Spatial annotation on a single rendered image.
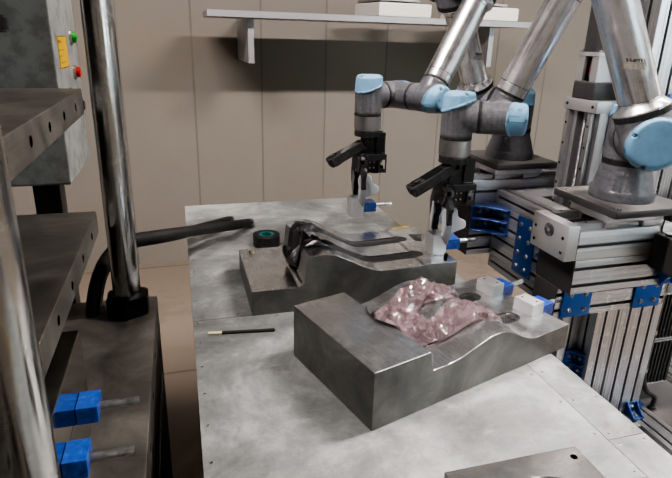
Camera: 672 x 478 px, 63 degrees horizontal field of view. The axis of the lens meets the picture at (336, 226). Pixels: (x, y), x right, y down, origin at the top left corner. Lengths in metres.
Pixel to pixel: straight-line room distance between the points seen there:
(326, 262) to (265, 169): 2.35
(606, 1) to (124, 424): 1.21
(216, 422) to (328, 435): 0.18
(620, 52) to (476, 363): 0.71
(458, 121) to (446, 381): 0.60
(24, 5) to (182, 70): 2.15
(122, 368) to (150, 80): 2.46
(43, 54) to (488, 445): 1.12
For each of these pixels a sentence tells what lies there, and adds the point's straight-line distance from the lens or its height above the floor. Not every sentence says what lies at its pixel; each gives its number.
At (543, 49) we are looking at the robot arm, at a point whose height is 1.38.
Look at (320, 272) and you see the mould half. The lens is 1.25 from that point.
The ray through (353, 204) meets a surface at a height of 0.94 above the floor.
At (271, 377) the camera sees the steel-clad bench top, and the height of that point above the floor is 0.80.
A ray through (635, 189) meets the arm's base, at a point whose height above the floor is 1.08.
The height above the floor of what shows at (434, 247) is 0.91.
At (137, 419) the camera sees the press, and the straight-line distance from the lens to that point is 1.03.
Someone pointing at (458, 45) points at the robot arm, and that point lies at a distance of 1.58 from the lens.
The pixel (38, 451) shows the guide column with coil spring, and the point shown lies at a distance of 0.59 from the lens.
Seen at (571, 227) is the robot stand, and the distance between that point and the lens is 1.40.
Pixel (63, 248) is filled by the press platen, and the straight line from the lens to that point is 1.06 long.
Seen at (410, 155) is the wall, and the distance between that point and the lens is 3.83.
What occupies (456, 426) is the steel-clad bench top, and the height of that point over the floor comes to 0.80.
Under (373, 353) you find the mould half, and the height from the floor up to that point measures 0.91.
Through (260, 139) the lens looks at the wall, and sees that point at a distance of 3.51.
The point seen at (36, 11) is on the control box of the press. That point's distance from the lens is 1.32.
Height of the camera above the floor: 1.40
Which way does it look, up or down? 19 degrees down
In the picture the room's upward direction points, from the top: 2 degrees clockwise
